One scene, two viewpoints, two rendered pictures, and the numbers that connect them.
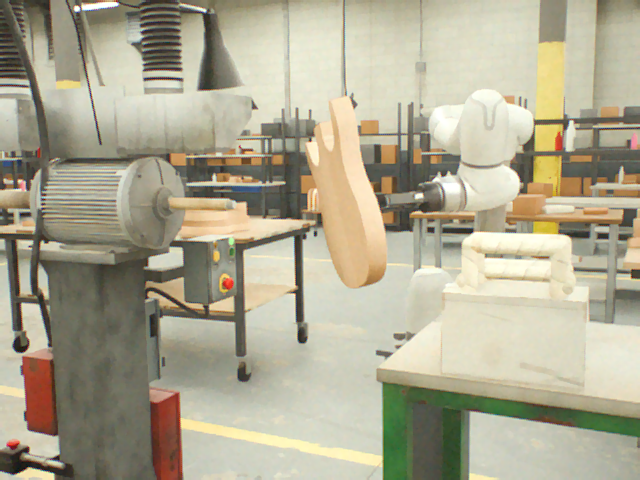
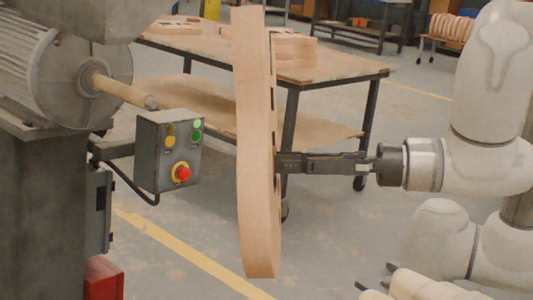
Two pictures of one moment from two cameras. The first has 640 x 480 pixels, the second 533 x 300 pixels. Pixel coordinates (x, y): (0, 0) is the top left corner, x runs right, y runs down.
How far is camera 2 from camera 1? 77 cm
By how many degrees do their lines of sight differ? 18
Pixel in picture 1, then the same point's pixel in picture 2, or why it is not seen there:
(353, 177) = (246, 133)
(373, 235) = (251, 230)
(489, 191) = (480, 178)
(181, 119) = not seen: outside the picture
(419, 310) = (415, 252)
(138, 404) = (66, 282)
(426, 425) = not seen: outside the picture
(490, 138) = (492, 105)
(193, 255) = (144, 135)
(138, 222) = (49, 100)
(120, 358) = (43, 235)
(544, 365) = not seen: outside the picture
